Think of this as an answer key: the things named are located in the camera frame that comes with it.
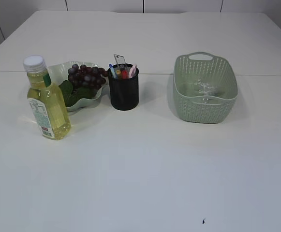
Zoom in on yellow tea bottle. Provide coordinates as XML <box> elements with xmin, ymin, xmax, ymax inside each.
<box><xmin>23</xmin><ymin>55</ymin><xmax>71</xmax><ymax>140</ymax></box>

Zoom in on red artificial grape bunch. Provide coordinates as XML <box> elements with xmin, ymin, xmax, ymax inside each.
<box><xmin>59</xmin><ymin>63</ymin><xmax>108</xmax><ymax>107</ymax></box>

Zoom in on clear plastic ruler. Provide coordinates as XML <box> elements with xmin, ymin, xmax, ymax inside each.
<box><xmin>114</xmin><ymin>54</ymin><xmax>127</xmax><ymax>68</ymax></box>

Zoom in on pale green wavy plate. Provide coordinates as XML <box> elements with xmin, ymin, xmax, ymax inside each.
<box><xmin>47</xmin><ymin>61</ymin><xmax>109</xmax><ymax>112</ymax></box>

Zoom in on pale green plastic basket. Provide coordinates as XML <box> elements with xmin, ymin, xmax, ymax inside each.
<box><xmin>173</xmin><ymin>52</ymin><xmax>238</xmax><ymax>124</ymax></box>

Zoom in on black mesh pen holder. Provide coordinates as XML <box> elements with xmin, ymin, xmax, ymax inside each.
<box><xmin>107</xmin><ymin>65</ymin><xmax>139</xmax><ymax>111</ymax></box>

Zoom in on pink purple scissors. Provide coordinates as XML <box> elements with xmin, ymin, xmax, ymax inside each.
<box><xmin>129</xmin><ymin>64</ymin><xmax>137</xmax><ymax>78</ymax></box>

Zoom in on blue scissors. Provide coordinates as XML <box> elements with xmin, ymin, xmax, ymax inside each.
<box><xmin>109</xmin><ymin>63</ymin><xmax>118</xmax><ymax>79</ymax></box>

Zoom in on clear plastic sheet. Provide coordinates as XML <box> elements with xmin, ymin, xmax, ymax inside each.
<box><xmin>192</xmin><ymin>79</ymin><xmax>219</xmax><ymax>103</ymax></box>

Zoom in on red glitter glue pen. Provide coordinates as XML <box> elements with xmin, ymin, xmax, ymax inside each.
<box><xmin>121</xmin><ymin>70</ymin><xmax>129</xmax><ymax>79</ymax></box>

